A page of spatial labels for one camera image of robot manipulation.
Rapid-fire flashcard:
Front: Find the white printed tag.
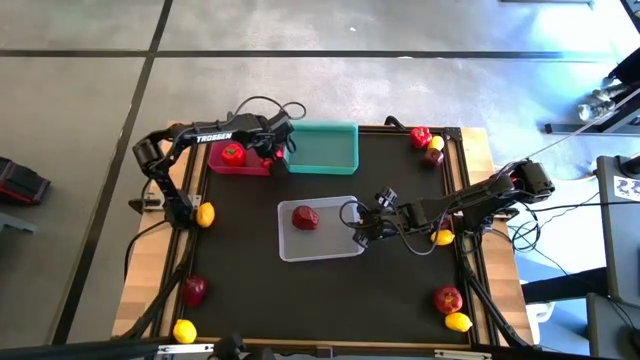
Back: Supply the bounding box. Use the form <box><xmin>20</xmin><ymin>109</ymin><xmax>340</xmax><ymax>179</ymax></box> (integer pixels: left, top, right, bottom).
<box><xmin>613</xmin><ymin>175</ymin><xmax>640</xmax><ymax>202</ymax></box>

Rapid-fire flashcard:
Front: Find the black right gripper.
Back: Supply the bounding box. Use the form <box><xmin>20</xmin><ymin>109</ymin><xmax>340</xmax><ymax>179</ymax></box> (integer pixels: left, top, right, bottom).
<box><xmin>351</xmin><ymin>203</ymin><xmax>417</xmax><ymax>250</ymax></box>

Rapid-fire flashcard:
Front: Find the black crossbar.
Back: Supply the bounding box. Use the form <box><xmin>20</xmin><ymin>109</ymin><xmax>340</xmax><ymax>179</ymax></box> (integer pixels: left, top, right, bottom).
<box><xmin>0</xmin><ymin>335</ymin><xmax>640</xmax><ymax>360</ymax></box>

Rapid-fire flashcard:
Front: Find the black table mat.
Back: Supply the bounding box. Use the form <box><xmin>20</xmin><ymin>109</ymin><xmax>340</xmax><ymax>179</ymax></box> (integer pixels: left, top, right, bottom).
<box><xmin>179</xmin><ymin>130</ymin><xmax>471</xmax><ymax>346</ymax></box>

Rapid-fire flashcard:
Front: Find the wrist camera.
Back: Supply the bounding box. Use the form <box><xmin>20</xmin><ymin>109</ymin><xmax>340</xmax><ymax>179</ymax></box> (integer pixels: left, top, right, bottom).
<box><xmin>374</xmin><ymin>185</ymin><xmax>400</xmax><ymax>209</ymax></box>
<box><xmin>269</xmin><ymin>110</ymin><xmax>297</xmax><ymax>137</ymax></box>

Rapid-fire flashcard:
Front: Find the person's leg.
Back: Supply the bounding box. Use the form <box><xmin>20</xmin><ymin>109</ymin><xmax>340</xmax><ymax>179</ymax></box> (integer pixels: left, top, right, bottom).
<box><xmin>602</xmin><ymin>47</ymin><xmax>640</xmax><ymax>86</ymax></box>

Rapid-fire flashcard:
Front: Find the silver metal bracket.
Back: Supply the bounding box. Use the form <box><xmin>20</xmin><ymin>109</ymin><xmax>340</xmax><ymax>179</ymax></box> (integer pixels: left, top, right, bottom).
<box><xmin>433</xmin><ymin>349</ymin><xmax>492</xmax><ymax>360</ymax></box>
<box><xmin>157</xmin><ymin>343</ymin><xmax>215</xmax><ymax>355</ymax></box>

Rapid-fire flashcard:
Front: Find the black rounded object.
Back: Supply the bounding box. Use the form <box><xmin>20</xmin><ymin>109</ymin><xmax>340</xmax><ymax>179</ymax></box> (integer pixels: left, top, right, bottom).
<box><xmin>208</xmin><ymin>333</ymin><xmax>277</xmax><ymax>360</ymax></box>

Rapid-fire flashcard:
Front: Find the person's shoe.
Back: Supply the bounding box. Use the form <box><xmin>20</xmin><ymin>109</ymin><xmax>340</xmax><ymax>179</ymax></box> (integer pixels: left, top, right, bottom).
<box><xmin>591</xmin><ymin>82</ymin><xmax>632</xmax><ymax>103</ymax></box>
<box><xmin>577</xmin><ymin>99</ymin><xmax>617</xmax><ymax>123</ymax></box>

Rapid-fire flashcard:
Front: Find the clear plastic bin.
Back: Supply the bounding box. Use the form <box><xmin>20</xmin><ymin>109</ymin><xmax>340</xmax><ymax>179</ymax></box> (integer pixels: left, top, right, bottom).
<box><xmin>277</xmin><ymin>195</ymin><xmax>366</xmax><ymax>263</ymax></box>

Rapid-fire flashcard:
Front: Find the black floor cable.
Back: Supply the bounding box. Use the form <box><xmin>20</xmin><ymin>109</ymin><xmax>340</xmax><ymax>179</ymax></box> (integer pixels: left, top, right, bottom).
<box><xmin>529</xmin><ymin>199</ymin><xmax>640</xmax><ymax>214</ymax></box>
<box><xmin>122</xmin><ymin>218</ymin><xmax>170</xmax><ymax>282</ymax></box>

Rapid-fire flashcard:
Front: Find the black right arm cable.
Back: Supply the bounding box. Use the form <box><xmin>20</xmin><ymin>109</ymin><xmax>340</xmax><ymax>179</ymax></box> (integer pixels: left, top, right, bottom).
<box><xmin>339</xmin><ymin>198</ymin><xmax>439</xmax><ymax>257</ymax></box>

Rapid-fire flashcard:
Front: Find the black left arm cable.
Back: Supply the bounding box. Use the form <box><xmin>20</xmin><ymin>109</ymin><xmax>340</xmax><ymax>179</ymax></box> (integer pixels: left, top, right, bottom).
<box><xmin>227</xmin><ymin>95</ymin><xmax>307</xmax><ymax>132</ymax></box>

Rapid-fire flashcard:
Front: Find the teal plastic bin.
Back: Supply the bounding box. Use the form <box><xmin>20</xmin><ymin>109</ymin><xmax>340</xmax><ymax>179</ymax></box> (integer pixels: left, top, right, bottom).
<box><xmin>283</xmin><ymin>119</ymin><xmax>360</xmax><ymax>176</ymax></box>

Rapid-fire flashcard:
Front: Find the black support beam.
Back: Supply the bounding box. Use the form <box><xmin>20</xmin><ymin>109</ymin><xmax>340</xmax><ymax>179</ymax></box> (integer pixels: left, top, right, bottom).
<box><xmin>519</xmin><ymin>267</ymin><xmax>609</xmax><ymax>304</ymax></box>

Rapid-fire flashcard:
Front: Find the grey box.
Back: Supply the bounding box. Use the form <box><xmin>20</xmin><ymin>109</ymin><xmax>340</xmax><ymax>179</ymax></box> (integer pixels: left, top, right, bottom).
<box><xmin>585</xmin><ymin>292</ymin><xmax>640</xmax><ymax>360</ymax></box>

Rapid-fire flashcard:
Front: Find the grey flat object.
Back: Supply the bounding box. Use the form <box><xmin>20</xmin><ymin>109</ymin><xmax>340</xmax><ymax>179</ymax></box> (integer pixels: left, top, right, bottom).
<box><xmin>0</xmin><ymin>212</ymin><xmax>39</xmax><ymax>235</ymax></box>

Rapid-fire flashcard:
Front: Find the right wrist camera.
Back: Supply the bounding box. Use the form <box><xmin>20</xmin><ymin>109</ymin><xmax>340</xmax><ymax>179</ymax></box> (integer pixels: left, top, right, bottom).
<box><xmin>374</xmin><ymin>185</ymin><xmax>400</xmax><ymax>209</ymax></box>

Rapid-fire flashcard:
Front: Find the black metal stand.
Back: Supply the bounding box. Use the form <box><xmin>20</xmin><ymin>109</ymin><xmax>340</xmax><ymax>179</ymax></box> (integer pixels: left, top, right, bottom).
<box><xmin>543</xmin><ymin>87</ymin><xmax>640</xmax><ymax>136</ymax></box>

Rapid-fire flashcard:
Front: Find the pink plastic bin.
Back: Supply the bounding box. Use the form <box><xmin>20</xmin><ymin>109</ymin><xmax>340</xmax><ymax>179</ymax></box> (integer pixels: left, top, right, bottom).
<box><xmin>208</xmin><ymin>130</ymin><xmax>287</xmax><ymax>177</ymax></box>

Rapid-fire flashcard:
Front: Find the red black floor case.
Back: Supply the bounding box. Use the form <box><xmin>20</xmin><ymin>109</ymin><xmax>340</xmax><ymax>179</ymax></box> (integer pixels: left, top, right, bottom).
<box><xmin>0</xmin><ymin>156</ymin><xmax>52</xmax><ymax>206</ymax></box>

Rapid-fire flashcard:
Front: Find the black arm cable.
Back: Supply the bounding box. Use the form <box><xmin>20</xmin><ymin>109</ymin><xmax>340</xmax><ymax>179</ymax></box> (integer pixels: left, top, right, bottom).
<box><xmin>227</xmin><ymin>95</ymin><xmax>307</xmax><ymax>132</ymax></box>
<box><xmin>339</xmin><ymin>198</ymin><xmax>439</xmax><ymax>257</ymax></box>

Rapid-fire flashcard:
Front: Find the black aluminium table frame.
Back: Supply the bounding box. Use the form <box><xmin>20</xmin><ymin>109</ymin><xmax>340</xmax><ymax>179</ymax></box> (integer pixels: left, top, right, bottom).
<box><xmin>112</xmin><ymin>119</ymin><xmax>534</xmax><ymax>351</ymax></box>

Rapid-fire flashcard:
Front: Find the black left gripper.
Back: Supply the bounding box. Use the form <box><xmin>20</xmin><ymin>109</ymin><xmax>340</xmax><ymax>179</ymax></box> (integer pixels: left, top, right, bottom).
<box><xmin>245</xmin><ymin>115</ymin><xmax>292</xmax><ymax>174</ymax></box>

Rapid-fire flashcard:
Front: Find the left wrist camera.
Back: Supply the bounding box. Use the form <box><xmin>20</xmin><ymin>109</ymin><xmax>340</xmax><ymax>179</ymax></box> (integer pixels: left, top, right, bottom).
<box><xmin>269</xmin><ymin>110</ymin><xmax>297</xmax><ymax>137</ymax></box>

